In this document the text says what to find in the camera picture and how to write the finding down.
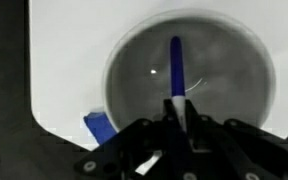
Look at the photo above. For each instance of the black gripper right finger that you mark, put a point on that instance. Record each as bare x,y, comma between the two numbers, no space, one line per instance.
237,153

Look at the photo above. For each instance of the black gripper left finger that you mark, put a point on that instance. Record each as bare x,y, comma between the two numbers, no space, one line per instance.
144,150

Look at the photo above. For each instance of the blue pen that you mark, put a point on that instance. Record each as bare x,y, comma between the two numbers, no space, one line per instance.
177,66

